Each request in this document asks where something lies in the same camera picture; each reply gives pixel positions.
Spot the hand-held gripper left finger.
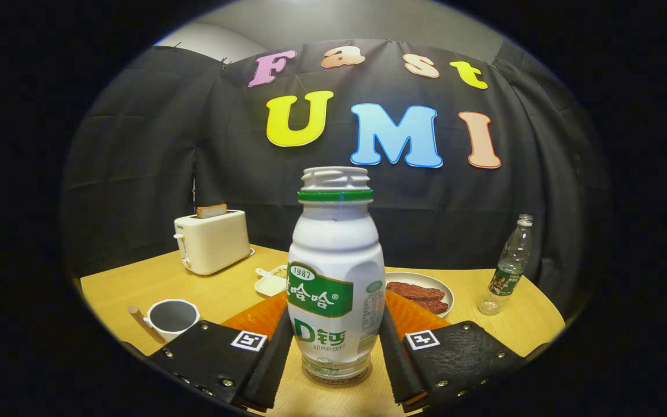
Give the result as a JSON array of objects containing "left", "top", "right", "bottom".
[{"left": 147, "top": 291, "right": 294, "bottom": 413}]

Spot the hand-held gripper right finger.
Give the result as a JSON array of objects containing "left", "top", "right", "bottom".
[{"left": 378, "top": 290, "right": 525, "bottom": 413}]

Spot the white cup wooden handle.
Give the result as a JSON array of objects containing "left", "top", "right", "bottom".
[{"left": 127, "top": 299, "right": 201, "bottom": 342}]

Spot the white juice bottle green label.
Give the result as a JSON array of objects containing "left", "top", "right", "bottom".
[{"left": 287, "top": 167, "right": 387, "bottom": 383}]

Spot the clear plastic water bottle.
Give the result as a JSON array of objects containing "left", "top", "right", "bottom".
[{"left": 478, "top": 214, "right": 534, "bottom": 316}]

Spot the red-brown sausage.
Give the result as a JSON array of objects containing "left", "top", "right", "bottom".
[
  {"left": 409, "top": 298, "right": 449, "bottom": 315},
  {"left": 386, "top": 281, "right": 445, "bottom": 301}
]

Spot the small white divided dish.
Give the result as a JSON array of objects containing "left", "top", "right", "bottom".
[{"left": 254, "top": 265, "right": 289, "bottom": 297}]

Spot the wooden table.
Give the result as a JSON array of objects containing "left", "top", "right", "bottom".
[{"left": 80, "top": 243, "right": 567, "bottom": 417}]

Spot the round white plate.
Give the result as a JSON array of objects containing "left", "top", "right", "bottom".
[{"left": 384, "top": 272, "right": 455, "bottom": 319}]

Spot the cream white toaster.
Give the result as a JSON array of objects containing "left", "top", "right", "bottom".
[{"left": 173, "top": 210, "right": 255, "bottom": 276}]

